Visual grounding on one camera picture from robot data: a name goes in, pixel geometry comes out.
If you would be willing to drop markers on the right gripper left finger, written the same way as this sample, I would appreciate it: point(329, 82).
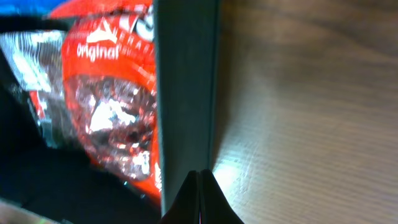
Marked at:
point(186, 206)

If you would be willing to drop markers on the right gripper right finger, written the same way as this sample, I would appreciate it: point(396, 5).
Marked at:
point(214, 207)

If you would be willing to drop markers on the black gift box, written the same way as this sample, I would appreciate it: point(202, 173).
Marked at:
point(41, 184)

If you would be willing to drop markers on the red Hacks candy bag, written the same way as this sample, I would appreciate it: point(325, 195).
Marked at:
point(109, 79)

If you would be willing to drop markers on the Haribo gummy candy bag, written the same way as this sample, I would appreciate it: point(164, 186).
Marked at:
point(34, 58)

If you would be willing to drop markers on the blue Oreo cookie pack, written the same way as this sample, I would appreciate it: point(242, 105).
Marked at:
point(28, 7)

